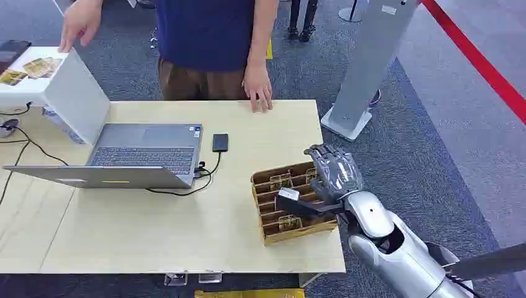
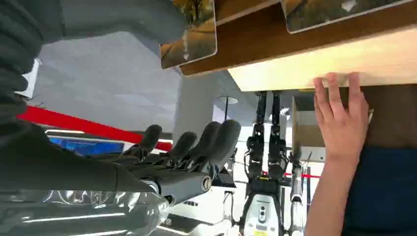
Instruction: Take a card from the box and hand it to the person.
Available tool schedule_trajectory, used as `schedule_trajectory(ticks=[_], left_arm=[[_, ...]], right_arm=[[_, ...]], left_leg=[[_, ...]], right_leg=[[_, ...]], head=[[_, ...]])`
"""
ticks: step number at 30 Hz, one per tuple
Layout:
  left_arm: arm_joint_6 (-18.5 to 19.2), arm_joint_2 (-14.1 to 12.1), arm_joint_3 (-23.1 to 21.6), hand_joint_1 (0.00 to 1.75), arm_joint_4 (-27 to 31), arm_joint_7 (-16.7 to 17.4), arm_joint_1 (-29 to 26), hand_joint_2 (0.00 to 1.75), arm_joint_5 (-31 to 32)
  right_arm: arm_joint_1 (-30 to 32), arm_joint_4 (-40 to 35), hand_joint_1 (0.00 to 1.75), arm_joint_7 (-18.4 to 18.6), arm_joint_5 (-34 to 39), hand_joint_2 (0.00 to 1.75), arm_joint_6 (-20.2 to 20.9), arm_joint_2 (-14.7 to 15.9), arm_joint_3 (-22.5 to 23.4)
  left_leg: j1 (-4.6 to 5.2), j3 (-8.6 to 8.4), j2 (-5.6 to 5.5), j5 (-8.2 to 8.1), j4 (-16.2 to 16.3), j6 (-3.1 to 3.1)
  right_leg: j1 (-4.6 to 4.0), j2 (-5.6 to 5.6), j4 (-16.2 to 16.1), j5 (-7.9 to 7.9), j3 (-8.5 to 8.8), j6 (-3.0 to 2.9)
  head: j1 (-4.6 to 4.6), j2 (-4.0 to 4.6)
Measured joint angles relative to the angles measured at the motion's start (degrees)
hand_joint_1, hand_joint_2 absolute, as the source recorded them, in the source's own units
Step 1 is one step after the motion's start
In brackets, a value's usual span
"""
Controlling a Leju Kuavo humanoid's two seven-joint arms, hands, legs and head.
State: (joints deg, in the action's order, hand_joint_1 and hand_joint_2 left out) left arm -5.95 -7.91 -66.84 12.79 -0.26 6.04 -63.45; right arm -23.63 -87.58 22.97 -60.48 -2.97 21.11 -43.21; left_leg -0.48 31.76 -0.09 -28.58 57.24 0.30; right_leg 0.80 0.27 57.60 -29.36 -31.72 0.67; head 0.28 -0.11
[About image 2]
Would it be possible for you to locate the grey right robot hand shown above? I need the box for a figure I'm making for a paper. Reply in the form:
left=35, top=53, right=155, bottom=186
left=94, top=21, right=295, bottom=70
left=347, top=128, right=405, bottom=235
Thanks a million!
left=0, top=0, right=242, bottom=205

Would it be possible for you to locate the red barrier tape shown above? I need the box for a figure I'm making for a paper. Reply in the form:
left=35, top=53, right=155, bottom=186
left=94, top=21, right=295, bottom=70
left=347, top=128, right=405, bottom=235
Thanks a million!
left=18, top=105, right=174, bottom=152

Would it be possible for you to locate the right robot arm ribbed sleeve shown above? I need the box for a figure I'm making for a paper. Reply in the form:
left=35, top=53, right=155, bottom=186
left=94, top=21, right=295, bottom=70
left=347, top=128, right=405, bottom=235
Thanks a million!
left=0, top=0, right=64, bottom=138

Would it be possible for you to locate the round lamp on pole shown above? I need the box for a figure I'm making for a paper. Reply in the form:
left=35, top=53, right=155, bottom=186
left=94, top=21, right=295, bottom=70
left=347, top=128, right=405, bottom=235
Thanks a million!
left=216, top=95, right=239, bottom=122

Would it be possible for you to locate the black and white humanoid robot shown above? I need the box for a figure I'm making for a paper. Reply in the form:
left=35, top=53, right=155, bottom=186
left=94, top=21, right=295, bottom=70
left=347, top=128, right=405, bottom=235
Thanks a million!
left=238, top=91, right=291, bottom=236

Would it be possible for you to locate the cardboard box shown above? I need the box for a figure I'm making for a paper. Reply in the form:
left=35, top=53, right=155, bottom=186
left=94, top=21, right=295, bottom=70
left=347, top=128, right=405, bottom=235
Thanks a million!
left=291, top=96, right=327, bottom=163

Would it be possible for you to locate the person's hand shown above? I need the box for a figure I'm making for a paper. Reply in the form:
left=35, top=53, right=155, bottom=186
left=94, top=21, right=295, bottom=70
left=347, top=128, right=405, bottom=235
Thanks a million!
left=313, top=72, right=371, bottom=165

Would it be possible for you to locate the dark landscape print card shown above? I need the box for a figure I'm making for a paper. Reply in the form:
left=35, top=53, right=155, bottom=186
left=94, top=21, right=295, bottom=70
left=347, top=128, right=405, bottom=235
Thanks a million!
left=281, top=0, right=417, bottom=34

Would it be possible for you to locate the person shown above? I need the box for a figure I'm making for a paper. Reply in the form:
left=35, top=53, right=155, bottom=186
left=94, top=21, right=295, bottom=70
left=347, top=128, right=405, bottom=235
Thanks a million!
left=340, top=84, right=417, bottom=236

